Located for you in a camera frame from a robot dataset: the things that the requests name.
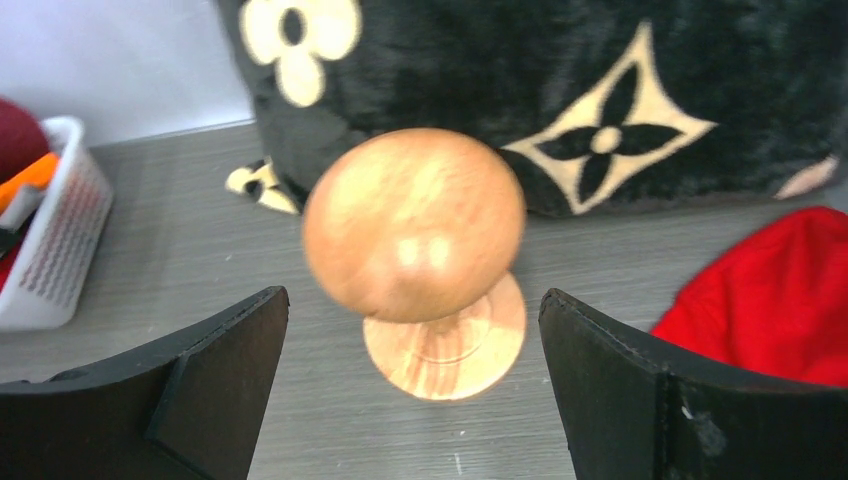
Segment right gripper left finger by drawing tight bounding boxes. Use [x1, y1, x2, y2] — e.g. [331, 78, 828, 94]
[1, 286, 290, 479]

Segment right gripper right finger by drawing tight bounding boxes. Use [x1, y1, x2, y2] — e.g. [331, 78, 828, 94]
[538, 289, 847, 480]

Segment wooden hat stand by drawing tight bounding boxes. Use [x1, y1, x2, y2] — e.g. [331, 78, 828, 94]
[302, 128, 527, 402]

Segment orange hat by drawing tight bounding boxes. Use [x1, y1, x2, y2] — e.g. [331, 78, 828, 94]
[1, 152, 60, 212]

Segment dark red bucket hat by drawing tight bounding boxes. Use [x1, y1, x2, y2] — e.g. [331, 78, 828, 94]
[1, 97, 50, 183]

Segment red cloth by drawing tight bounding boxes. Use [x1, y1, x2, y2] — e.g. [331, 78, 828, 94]
[651, 206, 847, 387]

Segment white plastic basket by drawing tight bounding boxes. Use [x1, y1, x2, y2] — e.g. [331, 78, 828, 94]
[1, 115, 114, 332]

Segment black floral plush pillow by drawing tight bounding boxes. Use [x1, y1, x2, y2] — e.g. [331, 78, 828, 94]
[217, 1, 847, 218]

